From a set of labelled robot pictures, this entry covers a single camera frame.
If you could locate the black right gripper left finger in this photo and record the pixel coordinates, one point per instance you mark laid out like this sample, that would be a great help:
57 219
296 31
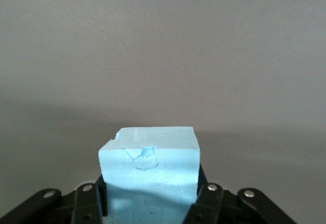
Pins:
84 206

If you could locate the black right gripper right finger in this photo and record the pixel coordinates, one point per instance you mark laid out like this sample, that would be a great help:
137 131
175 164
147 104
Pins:
211 205

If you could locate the light blue foam block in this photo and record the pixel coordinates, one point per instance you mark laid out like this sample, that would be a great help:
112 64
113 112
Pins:
150 183

